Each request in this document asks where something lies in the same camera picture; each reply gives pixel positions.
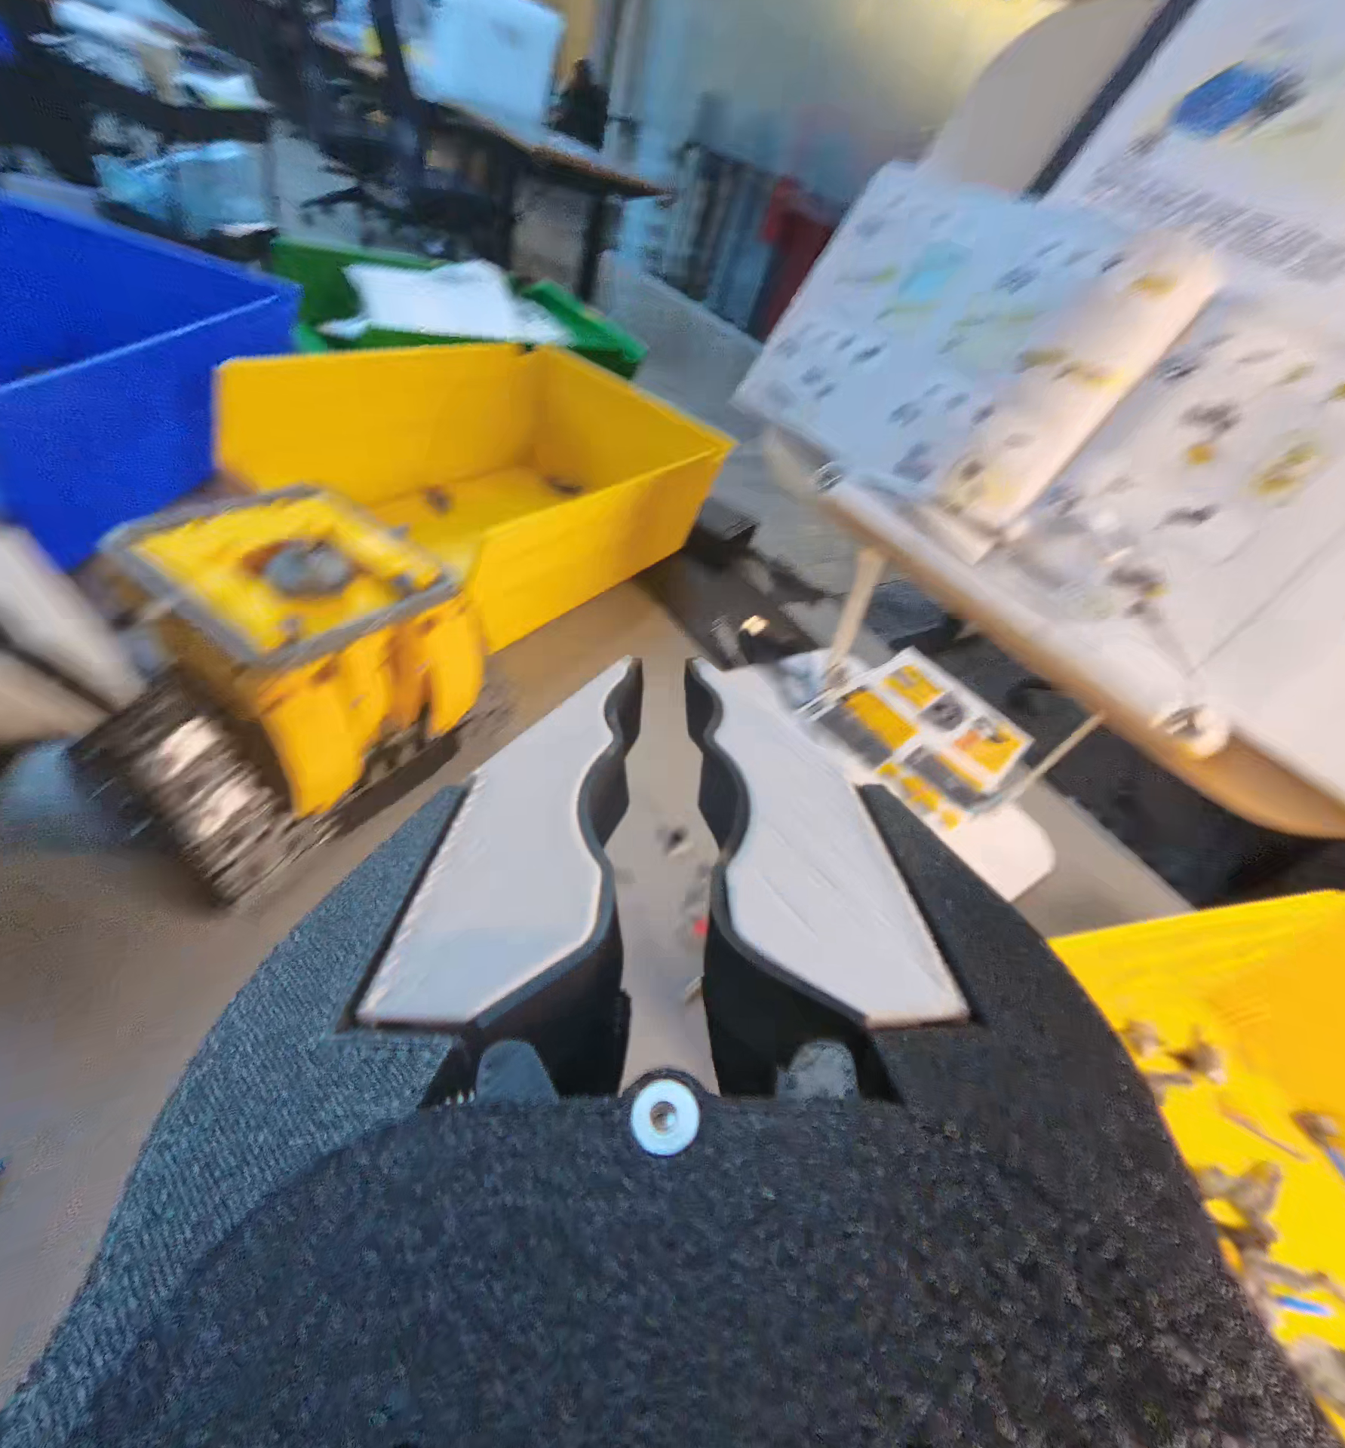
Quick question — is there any white storage box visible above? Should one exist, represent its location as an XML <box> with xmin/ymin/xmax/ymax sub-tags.
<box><xmin>414</xmin><ymin>0</ymin><xmax>568</xmax><ymax>119</ymax></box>

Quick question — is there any dark work table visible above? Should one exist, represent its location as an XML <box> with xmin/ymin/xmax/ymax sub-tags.
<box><xmin>300</xmin><ymin>57</ymin><xmax>679</xmax><ymax>303</ymax></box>

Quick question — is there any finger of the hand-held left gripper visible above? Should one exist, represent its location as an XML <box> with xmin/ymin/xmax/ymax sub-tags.
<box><xmin>0</xmin><ymin>504</ymin><xmax>142</xmax><ymax>691</ymax></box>
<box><xmin>0</xmin><ymin>679</ymin><xmax>112</xmax><ymax>773</ymax></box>

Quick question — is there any green bin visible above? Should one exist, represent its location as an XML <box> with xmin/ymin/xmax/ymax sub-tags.
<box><xmin>263</xmin><ymin>237</ymin><xmax>646</xmax><ymax>383</ymax></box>

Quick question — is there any yellow toy tracked robot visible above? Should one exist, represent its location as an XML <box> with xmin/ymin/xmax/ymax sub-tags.
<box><xmin>71</xmin><ymin>487</ymin><xmax>508</xmax><ymax>904</ymax></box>

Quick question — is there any large yellow bin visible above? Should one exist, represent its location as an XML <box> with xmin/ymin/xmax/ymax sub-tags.
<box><xmin>1048</xmin><ymin>889</ymin><xmax>1345</xmax><ymax>1448</ymax></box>

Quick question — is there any printed sticker sheet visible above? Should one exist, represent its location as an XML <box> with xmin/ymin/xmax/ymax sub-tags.
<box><xmin>802</xmin><ymin>650</ymin><xmax>1036</xmax><ymax>828</ymax></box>

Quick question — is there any blue box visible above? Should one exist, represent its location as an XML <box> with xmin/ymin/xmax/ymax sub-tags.
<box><xmin>0</xmin><ymin>193</ymin><xmax>300</xmax><ymax>573</ymax></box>

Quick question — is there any grey desk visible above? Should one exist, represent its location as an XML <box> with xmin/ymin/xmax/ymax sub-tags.
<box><xmin>0</xmin><ymin>521</ymin><xmax>1124</xmax><ymax>1448</ymax></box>

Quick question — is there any instruction booklet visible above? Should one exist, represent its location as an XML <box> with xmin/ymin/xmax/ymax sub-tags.
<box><xmin>735</xmin><ymin>0</ymin><xmax>1345</xmax><ymax>839</ymax></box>

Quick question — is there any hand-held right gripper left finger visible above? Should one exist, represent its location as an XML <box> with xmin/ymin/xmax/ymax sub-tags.
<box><xmin>356</xmin><ymin>661</ymin><xmax>640</xmax><ymax>1069</ymax></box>

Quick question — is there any white cloth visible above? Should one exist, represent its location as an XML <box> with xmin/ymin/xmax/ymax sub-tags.
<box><xmin>321</xmin><ymin>259</ymin><xmax>573</xmax><ymax>349</ymax></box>

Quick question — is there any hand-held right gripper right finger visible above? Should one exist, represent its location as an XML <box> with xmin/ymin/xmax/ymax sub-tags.
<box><xmin>684</xmin><ymin>661</ymin><xmax>972</xmax><ymax>1073</ymax></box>

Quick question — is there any white book stand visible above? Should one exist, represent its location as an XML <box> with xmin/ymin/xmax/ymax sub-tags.
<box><xmin>762</xmin><ymin>431</ymin><xmax>1345</xmax><ymax>841</ymax></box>

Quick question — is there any wide yellow bin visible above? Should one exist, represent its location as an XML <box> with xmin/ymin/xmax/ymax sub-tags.
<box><xmin>215</xmin><ymin>341</ymin><xmax>735</xmax><ymax>661</ymax></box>

